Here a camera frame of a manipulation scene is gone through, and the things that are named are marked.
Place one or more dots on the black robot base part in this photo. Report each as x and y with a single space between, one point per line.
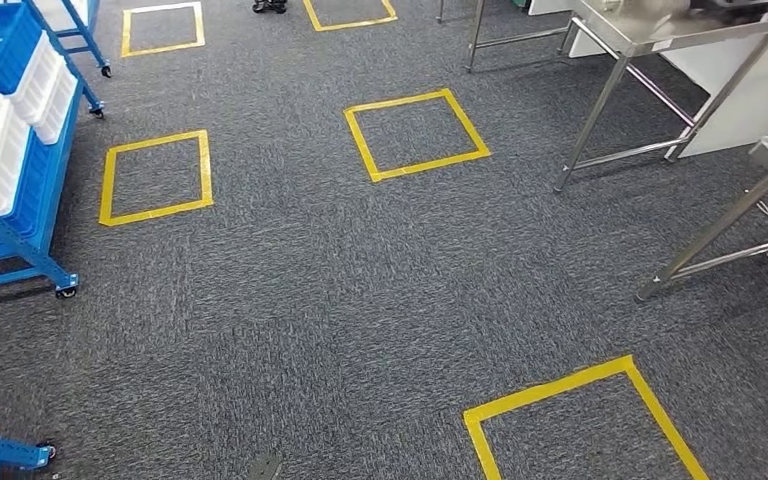
265 467

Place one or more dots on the blue metal shelf rack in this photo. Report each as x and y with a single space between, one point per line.
0 457
94 43
66 159

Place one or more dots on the yellow floor tape square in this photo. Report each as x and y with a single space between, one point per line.
314 16
357 139

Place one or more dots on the black wheeled stand foot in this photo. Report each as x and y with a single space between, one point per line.
270 5

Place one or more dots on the stainless steel table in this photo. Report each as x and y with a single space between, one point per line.
636 33

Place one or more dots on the blue plastic tray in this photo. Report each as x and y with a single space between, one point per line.
36 179
0 40

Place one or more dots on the white cabinet panel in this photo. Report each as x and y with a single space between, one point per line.
755 86

